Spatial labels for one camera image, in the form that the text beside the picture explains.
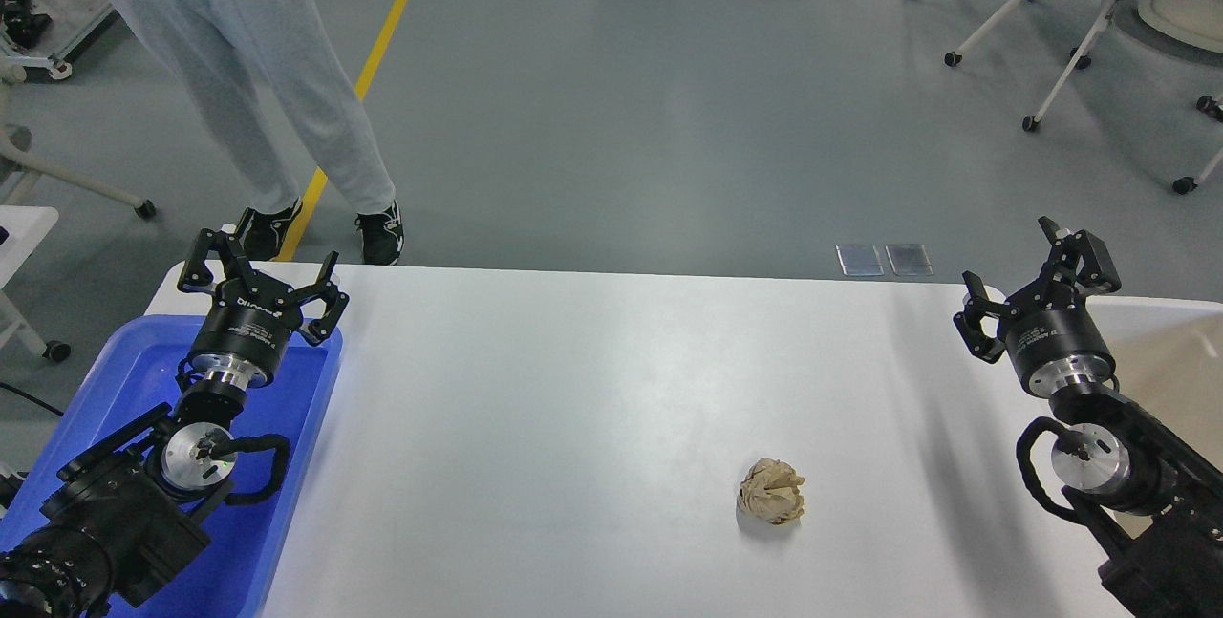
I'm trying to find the person in grey trousers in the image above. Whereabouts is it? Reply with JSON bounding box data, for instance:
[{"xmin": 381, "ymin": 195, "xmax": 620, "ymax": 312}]
[{"xmin": 109, "ymin": 0, "xmax": 405, "ymax": 266}]

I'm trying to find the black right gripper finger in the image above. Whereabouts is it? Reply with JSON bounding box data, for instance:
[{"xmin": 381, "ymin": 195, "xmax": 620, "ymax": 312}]
[
  {"xmin": 1030, "ymin": 217, "xmax": 1121, "ymax": 310},
  {"xmin": 954, "ymin": 270, "xmax": 1014, "ymax": 363}
]

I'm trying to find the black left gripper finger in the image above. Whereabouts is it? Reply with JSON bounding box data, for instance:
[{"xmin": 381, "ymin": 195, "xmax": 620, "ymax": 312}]
[
  {"xmin": 179, "ymin": 229, "xmax": 249, "ymax": 296},
  {"xmin": 285, "ymin": 251, "xmax": 350, "ymax": 348}
]

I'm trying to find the brown paper ball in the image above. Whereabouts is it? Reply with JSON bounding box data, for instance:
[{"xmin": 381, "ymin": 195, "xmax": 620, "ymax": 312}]
[{"xmin": 737, "ymin": 458, "xmax": 806, "ymax": 526}]

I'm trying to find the metal floor plate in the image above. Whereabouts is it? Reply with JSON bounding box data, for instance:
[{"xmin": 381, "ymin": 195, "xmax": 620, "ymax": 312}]
[
  {"xmin": 884, "ymin": 244, "xmax": 934, "ymax": 277},
  {"xmin": 835, "ymin": 244, "xmax": 884, "ymax": 278}
]

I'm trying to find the beige plastic bin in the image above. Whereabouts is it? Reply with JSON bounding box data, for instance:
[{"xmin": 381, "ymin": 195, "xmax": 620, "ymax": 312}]
[{"xmin": 1085, "ymin": 297, "xmax": 1223, "ymax": 538}]

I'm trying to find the right metal floor plate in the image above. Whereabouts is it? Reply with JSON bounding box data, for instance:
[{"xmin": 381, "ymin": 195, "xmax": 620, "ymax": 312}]
[{"xmin": 884, "ymin": 244, "xmax": 934, "ymax": 277}]

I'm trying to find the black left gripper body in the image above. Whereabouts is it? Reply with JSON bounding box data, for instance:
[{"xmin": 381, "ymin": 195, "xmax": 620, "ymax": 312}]
[{"xmin": 187, "ymin": 280, "xmax": 303, "ymax": 387}]

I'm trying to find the left metal floor plate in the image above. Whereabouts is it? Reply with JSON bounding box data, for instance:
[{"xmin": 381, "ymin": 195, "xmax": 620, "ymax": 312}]
[{"xmin": 835, "ymin": 244, "xmax": 884, "ymax": 278}]

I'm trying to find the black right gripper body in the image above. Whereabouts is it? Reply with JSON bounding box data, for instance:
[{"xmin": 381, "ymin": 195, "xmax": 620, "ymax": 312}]
[{"xmin": 999, "ymin": 291, "xmax": 1117, "ymax": 399}]

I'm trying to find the white chair at right edge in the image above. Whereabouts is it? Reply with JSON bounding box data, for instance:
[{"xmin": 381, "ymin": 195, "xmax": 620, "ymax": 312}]
[{"xmin": 1170, "ymin": 92, "xmax": 1222, "ymax": 196}]

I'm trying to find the white rolling stand left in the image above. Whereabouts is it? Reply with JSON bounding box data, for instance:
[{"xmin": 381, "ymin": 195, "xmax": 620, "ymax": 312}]
[{"xmin": 1, "ymin": 64, "xmax": 158, "ymax": 222}]

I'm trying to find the blue plastic bin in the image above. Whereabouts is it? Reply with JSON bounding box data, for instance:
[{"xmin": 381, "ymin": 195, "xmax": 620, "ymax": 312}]
[{"xmin": 1, "ymin": 316, "xmax": 344, "ymax": 617}]

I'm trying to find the white side table left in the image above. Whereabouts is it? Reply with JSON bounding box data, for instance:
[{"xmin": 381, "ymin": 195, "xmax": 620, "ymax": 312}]
[{"xmin": 0, "ymin": 206, "xmax": 73, "ymax": 363}]

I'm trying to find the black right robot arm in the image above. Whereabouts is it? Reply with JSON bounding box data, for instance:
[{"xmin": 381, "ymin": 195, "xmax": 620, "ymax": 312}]
[{"xmin": 953, "ymin": 217, "xmax": 1222, "ymax": 617}]

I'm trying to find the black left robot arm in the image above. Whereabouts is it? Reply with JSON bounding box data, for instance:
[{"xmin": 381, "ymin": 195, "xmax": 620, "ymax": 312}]
[{"xmin": 2, "ymin": 229, "xmax": 350, "ymax": 617}]

